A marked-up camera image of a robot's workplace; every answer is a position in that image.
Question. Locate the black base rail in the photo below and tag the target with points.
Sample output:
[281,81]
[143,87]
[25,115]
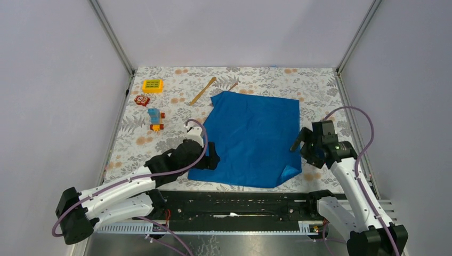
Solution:
[230,212]

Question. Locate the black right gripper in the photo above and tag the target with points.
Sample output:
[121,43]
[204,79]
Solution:
[304,135]

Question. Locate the blue toy train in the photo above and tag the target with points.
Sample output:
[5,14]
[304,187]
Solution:
[156,119]

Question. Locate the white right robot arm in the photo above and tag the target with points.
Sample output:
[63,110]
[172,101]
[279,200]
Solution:
[366,228]

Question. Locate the blue cloth napkin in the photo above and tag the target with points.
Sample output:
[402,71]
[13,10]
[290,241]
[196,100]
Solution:
[253,135]

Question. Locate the red owl toy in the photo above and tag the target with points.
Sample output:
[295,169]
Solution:
[142,100]

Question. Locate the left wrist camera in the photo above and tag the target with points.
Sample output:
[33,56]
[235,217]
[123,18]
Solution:
[195,133]

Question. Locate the wooden spoon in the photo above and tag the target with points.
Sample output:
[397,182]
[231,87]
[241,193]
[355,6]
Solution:
[197,97]

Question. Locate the wooden fork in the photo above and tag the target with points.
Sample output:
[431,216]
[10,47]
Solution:
[233,86]

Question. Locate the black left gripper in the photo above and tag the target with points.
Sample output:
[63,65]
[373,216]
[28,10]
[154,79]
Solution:
[211,161]

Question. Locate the yellow green toy block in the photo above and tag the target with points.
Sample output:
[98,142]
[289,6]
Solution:
[153,86]

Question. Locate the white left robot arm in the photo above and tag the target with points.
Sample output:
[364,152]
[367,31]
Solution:
[81,213]

